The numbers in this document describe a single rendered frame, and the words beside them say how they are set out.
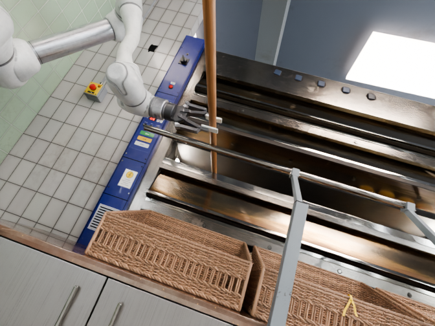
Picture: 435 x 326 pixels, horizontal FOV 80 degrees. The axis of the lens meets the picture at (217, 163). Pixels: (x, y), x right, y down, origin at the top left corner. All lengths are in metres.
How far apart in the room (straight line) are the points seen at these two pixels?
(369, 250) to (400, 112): 0.95
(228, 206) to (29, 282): 0.92
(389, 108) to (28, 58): 2.04
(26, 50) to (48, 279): 0.93
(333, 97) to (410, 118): 0.50
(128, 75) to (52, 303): 0.74
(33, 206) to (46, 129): 0.50
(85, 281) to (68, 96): 1.37
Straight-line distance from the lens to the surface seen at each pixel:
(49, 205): 1.72
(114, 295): 0.92
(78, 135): 1.83
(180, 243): 0.93
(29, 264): 1.05
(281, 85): 1.91
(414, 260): 1.77
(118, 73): 0.97
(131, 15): 1.38
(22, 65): 1.43
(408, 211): 1.32
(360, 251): 1.60
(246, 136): 1.46
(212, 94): 0.89
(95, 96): 1.88
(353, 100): 2.00
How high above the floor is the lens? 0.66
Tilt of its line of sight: 22 degrees up
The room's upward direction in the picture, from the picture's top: 20 degrees clockwise
